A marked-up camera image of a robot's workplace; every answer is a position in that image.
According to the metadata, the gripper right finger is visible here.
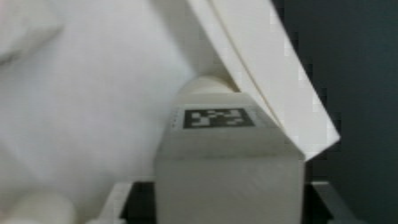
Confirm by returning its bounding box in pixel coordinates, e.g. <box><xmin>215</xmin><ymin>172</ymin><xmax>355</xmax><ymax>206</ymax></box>
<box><xmin>300</xmin><ymin>181</ymin><xmax>367</xmax><ymax>224</ymax></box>

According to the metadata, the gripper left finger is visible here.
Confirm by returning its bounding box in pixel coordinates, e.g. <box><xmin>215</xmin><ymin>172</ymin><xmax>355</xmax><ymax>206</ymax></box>
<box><xmin>85</xmin><ymin>181</ymin><xmax>156</xmax><ymax>224</ymax></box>

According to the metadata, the white table leg with tag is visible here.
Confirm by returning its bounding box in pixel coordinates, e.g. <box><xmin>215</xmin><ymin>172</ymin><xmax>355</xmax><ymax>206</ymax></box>
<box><xmin>154</xmin><ymin>76</ymin><xmax>303</xmax><ymax>224</ymax></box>

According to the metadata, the white square tabletop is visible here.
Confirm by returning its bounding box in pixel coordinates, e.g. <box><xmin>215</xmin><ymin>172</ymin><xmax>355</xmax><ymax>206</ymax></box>
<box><xmin>0</xmin><ymin>0</ymin><xmax>339</xmax><ymax>224</ymax></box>

